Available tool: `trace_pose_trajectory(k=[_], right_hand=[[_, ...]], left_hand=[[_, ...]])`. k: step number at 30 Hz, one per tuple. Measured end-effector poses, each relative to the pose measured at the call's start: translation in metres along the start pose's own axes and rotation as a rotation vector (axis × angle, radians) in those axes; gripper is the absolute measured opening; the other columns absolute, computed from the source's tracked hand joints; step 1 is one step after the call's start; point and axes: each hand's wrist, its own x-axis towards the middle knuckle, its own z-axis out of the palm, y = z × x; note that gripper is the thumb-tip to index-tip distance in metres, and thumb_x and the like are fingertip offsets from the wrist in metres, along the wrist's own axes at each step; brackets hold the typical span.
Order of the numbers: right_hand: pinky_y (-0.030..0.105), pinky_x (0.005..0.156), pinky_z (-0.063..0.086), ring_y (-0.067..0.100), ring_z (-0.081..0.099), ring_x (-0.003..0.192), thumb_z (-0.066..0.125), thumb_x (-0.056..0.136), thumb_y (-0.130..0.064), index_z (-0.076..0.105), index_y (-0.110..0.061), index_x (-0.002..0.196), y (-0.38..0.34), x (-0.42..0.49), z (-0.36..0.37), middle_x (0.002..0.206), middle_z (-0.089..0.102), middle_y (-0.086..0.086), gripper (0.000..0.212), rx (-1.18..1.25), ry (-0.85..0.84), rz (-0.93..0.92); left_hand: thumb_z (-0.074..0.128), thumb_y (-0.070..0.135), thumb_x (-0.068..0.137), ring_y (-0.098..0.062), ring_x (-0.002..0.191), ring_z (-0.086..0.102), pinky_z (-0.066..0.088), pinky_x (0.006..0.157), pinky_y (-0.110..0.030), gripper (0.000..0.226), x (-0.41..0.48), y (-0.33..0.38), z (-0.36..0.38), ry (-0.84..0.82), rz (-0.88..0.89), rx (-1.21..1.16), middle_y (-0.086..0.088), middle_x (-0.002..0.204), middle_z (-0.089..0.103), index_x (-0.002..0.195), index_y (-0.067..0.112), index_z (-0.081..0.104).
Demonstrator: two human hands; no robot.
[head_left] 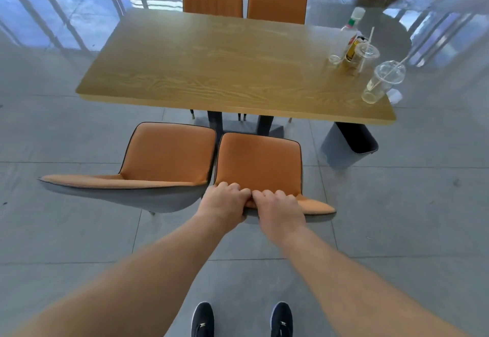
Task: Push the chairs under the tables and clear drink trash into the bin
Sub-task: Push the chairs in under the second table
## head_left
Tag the person's left forearm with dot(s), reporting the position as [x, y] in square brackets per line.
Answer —
[145, 283]

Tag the black table base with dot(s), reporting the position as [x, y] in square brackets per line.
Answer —
[265, 125]

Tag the person's left fingers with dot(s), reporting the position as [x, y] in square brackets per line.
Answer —
[233, 191]

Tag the person's right fingers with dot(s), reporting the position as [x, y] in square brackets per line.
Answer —
[272, 197]

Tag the person's left black shoe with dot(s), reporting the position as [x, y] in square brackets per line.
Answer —
[202, 321]

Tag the grey metal railing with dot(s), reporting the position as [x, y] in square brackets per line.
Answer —
[439, 39]

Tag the clear plastic cup with lid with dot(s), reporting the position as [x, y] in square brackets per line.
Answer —
[378, 86]
[366, 58]

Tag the person's left hand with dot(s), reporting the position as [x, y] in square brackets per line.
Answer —
[219, 207]

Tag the person's black shoe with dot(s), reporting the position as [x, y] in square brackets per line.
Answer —
[202, 321]
[282, 321]

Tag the clear bottle with white cap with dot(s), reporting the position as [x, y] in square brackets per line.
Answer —
[345, 39]

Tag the orange chair with black piping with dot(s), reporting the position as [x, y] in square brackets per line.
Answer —
[258, 163]
[168, 153]

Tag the white drinking straw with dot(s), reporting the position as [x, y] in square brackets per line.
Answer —
[395, 66]
[368, 41]

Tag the person's right black shoe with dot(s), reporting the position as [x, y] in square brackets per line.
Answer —
[282, 321]

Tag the yellow drink can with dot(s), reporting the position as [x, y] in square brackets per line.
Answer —
[351, 50]

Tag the grey trash bin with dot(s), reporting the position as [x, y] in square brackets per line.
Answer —
[345, 146]

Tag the white crumpled tissue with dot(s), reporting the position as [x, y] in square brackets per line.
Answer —
[395, 97]

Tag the small clear plastic cap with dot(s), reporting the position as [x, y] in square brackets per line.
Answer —
[334, 59]

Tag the person's right forearm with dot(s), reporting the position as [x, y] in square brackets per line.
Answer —
[351, 291]

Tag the person's right hand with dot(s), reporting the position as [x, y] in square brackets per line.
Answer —
[280, 218]

